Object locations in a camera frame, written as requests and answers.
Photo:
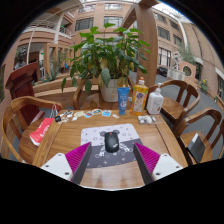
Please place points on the black key fob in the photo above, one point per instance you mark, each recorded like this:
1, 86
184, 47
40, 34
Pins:
58, 118

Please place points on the red paper bag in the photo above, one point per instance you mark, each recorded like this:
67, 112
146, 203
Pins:
41, 131

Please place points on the grey white printed mouse pad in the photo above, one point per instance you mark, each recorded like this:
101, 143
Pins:
113, 160

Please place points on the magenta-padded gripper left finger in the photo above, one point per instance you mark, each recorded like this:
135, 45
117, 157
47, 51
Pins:
56, 164

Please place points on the wooden armchair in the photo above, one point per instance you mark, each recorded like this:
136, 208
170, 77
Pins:
200, 115
80, 96
23, 103
171, 106

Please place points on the small white packet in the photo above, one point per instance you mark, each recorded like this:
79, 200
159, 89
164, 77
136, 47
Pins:
146, 119

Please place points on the dark red wooden lectern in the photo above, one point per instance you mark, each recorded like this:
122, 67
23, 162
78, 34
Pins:
21, 83

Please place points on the blue tube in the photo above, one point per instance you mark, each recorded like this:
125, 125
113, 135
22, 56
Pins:
123, 100

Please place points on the yellow liquid bottle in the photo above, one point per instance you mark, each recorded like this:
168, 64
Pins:
139, 98

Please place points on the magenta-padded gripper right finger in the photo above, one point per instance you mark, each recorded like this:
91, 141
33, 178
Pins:
164, 165

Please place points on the wooden pillar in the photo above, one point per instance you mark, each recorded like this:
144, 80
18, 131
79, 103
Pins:
145, 43

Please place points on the black notebook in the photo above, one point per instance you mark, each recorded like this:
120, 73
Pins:
196, 148

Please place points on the white pump bottle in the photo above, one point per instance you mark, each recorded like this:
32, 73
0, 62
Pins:
155, 101

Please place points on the yellow flower pot plant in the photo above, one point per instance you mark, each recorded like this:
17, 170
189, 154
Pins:
203, 86

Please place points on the green plant in white pot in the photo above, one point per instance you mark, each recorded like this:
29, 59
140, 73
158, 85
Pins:
106, 53

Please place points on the white sculpture on pedestal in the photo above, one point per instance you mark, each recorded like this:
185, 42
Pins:
176, 71

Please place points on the dark bust statue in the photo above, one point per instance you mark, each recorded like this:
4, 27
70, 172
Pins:
20, 61

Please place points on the blue round sticker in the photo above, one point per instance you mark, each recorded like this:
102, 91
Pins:
88, 114
106, 113

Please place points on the black computer mouse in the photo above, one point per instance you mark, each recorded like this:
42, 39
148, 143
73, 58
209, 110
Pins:
112, 142

